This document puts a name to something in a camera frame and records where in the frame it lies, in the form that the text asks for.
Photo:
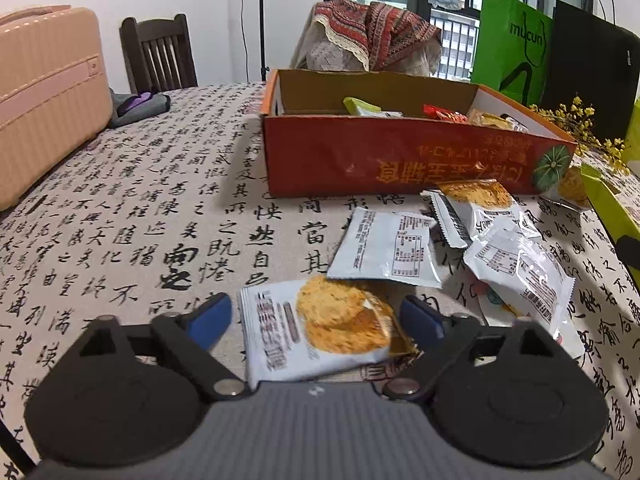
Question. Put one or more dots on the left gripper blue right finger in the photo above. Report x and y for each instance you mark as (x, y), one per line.
(423, 324)

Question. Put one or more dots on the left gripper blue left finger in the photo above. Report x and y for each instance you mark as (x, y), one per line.
(208, 322)

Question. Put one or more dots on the white gold oat crisp packet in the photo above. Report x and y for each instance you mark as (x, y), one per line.
(299, 330)

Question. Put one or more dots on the large red chips bag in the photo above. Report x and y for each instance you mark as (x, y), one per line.
(443, 115)

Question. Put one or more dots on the green white snack bar packet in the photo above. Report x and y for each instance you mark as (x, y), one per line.
(360, 108)

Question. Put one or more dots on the white grey snack packet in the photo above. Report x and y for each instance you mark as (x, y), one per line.
(522, 273)

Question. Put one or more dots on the calligraphy print tablecloth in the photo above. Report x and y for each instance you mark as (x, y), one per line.
(155, 217)

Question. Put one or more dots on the orange cardboard pumpkin box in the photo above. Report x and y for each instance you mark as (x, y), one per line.
(313, 147)

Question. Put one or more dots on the yellow-green snack carton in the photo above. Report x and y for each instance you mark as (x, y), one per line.
(613, 193)

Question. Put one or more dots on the grey purple folded cloth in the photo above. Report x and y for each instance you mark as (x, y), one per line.
(130, 108)

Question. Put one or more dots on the yellow dried flower branch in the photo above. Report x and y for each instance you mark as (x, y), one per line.
(577, 120)

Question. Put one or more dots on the studio lamp on stand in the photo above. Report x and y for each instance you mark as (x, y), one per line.
(264, 68)

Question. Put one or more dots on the dark wooden chair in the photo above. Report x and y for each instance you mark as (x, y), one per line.
(158, 54)

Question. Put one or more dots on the green paper shopping bag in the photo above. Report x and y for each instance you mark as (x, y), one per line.
(513, 50)

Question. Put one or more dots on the pink small suitcase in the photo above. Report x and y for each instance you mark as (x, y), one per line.
(54, 91)

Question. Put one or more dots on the grey quilted chair cover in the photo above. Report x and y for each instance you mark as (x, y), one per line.
(330, 50)

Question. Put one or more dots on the red patterned blanket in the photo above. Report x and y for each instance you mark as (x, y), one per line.
(380, 30)

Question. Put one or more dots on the black paper shopping bag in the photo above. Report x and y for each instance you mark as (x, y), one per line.
(596, 60)

